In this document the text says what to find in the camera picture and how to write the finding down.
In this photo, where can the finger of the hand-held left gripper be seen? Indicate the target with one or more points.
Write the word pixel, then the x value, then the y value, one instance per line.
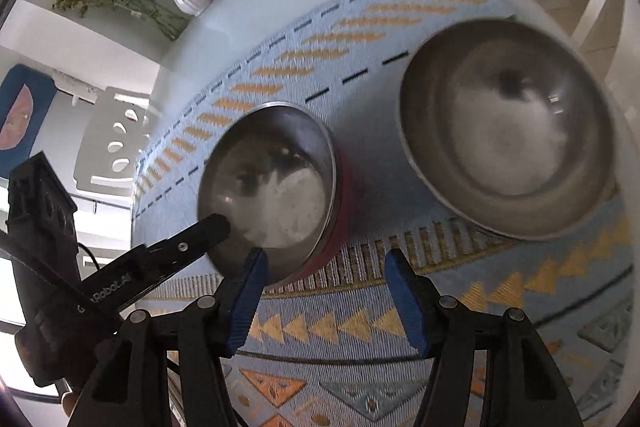
pixel 195 239

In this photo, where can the blue refrigerator cover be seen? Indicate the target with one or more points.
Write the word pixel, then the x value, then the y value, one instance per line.
pixel 40 87

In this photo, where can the pink steel bowl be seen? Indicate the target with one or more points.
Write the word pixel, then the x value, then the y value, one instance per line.
pixel 280 187

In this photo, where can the white dining chair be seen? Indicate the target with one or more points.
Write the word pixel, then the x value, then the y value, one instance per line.
pixel 100 147

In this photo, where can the blue patterned table mat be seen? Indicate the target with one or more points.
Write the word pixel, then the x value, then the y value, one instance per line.
pixel 350 47

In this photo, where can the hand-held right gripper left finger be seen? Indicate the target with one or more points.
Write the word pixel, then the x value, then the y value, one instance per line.
pixel 247 302

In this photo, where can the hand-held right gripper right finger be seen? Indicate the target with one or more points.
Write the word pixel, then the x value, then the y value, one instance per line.
pixel 405 302

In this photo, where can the blue steel bowl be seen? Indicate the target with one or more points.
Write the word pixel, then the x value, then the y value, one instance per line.
pixel 500 147

